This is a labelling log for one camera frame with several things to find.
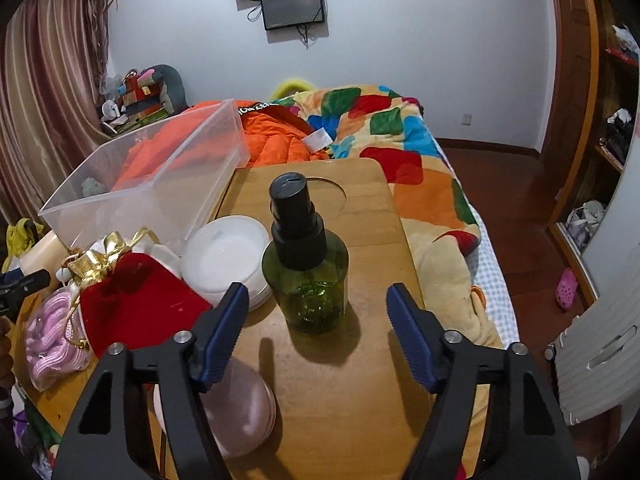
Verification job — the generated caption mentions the wooden wardrobe shelf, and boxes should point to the wooden wardrobe shelf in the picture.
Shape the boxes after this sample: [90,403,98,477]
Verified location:
[547,25,640,271]

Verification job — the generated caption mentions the yellow cloth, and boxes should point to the yellow cloth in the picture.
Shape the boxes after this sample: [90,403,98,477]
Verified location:
[5,217,43,261]

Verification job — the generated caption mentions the brown pink curtain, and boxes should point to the brown pink curtain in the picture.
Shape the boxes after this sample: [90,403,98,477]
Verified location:
[0,0,111,226]

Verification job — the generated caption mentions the brown wooden door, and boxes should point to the brown wooden door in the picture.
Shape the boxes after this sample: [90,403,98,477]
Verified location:
[547,0,601,161]

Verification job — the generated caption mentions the pink clog shoe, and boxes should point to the pink clog shoe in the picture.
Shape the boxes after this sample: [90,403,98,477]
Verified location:
[556,267,581,311]

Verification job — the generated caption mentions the pink cord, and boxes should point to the pink cord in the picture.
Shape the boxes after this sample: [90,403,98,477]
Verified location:
[25,290,93,392]

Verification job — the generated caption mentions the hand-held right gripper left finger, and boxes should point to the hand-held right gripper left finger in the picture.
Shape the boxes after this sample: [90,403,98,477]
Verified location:
[57,282,250,480]

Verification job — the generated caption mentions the grey cushion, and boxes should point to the grey cushion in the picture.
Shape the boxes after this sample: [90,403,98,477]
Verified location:
[145,64,188,111]

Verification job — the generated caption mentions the dark shoes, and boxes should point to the dark shoes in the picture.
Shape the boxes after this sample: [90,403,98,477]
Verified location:
[602,109,633,161]

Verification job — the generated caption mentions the round tin with purple label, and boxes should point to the round tin with purple label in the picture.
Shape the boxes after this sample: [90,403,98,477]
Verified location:
[152,360,277,461]

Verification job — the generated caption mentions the white round jar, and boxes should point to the white round jar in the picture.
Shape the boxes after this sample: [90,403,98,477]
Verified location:
[181,215,275,311]

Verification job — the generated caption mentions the yellow plush cushion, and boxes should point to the yellow plush cushion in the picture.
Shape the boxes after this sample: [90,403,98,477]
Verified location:
[272,77,313,101]

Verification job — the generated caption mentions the red velvet pouch gold trim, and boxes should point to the red velvet pouch gold trim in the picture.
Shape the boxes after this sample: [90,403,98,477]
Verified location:
[57,230,213,358]

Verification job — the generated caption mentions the clear plastic storage box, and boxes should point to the clear plastic storage box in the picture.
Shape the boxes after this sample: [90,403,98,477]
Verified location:
[38,98,251,261]

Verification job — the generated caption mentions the white shoes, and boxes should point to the white shoes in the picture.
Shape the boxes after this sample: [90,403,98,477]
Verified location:
[567,200,606,251]

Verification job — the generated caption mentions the green spray bottle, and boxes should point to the green spray bottle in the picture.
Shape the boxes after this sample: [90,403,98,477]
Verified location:
[261,172,349,335]

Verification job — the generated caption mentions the checked bed sheet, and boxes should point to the checked bed sheet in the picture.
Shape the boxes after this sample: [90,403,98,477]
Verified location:
[430,135,521,351]

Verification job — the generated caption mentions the colourful patchwork blanket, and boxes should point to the colourful patchwork blanket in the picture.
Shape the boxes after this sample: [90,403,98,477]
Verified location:
[272,87,481,256]

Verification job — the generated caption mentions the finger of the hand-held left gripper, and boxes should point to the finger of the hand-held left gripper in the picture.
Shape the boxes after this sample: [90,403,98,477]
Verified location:
[0,269,51,318]

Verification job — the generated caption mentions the small black wall monitor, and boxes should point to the small black wall monitor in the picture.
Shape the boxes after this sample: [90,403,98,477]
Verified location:
[260,0,327,31]

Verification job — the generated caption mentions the patchwork fabric bag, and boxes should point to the patchwork fabric bag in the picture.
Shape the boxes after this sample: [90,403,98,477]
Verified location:
[117,67,166,111]

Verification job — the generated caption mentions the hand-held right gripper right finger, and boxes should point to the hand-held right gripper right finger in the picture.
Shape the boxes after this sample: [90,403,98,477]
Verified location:
[386,282,581,480]

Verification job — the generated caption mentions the green cardboard box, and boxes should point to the green cardboard box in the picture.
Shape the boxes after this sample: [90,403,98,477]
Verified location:
[122,105,171,128]

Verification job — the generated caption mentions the orange down jacket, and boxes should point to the orange down jacket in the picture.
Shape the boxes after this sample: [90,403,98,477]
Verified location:
[117,100,331,191]

